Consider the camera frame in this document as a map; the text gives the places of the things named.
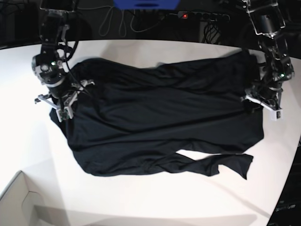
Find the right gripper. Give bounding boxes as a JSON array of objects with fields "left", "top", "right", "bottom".
[{"left": 34, "top": 80, "right": 95, "bottom": 113}]

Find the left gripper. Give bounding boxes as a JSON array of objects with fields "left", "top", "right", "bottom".
[{"left": 241, "top": 84, "right": 282, "bottom": 112}]

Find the dark navy t-shirt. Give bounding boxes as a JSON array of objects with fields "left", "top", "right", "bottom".
[{"left": 50, "top": 50, "right": 264, "bottom": 178}]

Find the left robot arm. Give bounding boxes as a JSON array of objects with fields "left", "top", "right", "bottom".
[{"left": 243, "top": 0, "right": 295, "bottom": 119}]

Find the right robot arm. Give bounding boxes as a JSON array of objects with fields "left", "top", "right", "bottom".
[{"left": 32, "top": 0, "right": 94, "bottom": 121}]

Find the white cardboard box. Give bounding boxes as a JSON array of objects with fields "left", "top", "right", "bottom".
[{"left": 0, "top": 171, "right": 43, "bottom": 226}]

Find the blue plastic bin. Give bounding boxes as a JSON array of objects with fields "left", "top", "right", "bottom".
[{"left": 113, "top": 0, "right": 180, "bottom": 10}]

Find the black power strip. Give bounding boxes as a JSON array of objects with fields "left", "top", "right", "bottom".
[{"left": 170, "top": 11, "right": 230, "bottom": 22}]

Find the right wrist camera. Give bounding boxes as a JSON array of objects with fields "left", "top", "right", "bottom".
[{"left": 56, "top": 107, "right": 73, "bottom": 122}]

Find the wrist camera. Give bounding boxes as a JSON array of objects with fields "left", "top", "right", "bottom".
[
  {"left": 270, "top": 109, "right": 283, "bottom": 121},
  {"left": 56, "top": 107, "right": 73, "bottom": 122}
]

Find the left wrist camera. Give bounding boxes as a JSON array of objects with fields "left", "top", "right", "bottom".
[{"left": 270, "top": 109, "right": 283, "bottom": 121}]

